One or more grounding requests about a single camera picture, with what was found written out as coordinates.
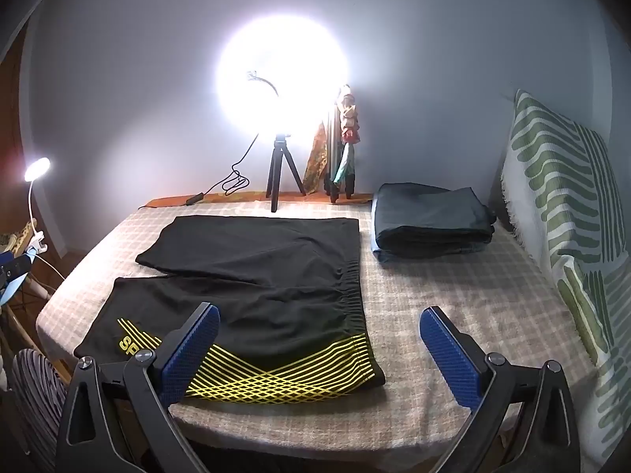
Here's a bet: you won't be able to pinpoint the white ring light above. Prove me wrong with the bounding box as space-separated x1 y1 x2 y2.
214 7 352 135

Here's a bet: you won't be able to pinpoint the orange floral sheet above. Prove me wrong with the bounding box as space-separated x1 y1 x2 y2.
145 188 376 208

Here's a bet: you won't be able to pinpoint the black tripod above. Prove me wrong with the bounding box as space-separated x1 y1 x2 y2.
265 133 305 214

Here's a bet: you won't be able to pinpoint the orange patterned scarf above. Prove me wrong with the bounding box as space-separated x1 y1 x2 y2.
302 122 329 193

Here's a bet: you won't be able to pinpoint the colourful knotted cloth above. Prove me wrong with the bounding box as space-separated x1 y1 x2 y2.
334 86 364 185

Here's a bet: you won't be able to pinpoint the beige checked bed sheet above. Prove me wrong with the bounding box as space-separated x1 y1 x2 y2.
34 202 599 473

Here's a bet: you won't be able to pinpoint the wooden rattan chair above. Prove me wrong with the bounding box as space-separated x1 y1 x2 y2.
0 276 56 370

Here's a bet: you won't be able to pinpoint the black pants with yellow stripes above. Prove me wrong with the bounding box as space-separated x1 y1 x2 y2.
74 215 386 400

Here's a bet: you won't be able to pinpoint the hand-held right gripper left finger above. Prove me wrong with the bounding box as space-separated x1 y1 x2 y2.
55 303 221 473

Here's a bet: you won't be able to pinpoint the blue folded garment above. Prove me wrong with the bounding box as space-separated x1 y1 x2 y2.
372 197 494 263

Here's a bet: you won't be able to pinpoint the person's striped trouser leg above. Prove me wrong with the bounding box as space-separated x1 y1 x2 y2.
10 348 70 460

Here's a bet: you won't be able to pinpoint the green patterned white throw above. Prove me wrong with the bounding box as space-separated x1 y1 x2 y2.
500 89 631 454

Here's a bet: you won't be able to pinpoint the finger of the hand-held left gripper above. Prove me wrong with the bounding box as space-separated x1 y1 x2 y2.
0 249 36 309

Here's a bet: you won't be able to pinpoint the white clip lamp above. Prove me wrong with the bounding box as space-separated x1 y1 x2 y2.
24 157 52 257

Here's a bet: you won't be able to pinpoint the black gooseneck phone holder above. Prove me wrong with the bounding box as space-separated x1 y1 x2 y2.
246 71 280 97

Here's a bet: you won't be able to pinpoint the dark grey folded garment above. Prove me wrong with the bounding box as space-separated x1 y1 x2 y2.
373 182 496 253

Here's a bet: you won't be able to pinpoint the black power cable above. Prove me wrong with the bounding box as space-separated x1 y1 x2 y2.
196 134 258 199

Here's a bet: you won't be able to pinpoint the folded metal stand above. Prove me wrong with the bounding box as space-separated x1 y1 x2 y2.
323 88 358 203

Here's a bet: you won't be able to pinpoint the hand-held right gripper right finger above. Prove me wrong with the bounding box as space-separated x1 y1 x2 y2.
419 306 585 473

